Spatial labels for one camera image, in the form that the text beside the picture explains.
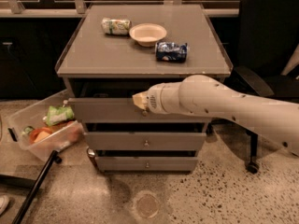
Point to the black metal pole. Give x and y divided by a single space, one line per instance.
36 186

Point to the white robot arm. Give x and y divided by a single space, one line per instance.
202 96

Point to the white shoe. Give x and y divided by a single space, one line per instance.
4 201

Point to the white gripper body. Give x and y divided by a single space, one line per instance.
153 99

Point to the metal window railing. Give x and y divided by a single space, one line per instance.
78 0

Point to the green white crushed can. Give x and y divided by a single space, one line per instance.
115 26

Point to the black office chair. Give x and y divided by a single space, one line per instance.
262 43

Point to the orange bowl in bin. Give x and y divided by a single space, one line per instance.
39 134

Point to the beige paper bowl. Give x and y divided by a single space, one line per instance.
147 34

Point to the grey drawer cabinet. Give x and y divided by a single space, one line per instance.
97 65

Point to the grey middle drawer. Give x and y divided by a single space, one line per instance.
145 141

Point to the grey top drawer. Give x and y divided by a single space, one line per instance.
122 110

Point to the round floor drain cover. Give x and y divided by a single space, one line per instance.
146 204

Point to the clear plastic storage bin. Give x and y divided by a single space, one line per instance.
45 126

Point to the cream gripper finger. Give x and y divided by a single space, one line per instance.
140 100

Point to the grey bottom drawer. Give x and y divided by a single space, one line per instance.
161 164

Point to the blue crushed soda can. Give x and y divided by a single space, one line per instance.
171 52

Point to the green snack bag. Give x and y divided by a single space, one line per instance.
58 114

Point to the grey drawer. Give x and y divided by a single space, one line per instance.
145 141
161 164
122 110

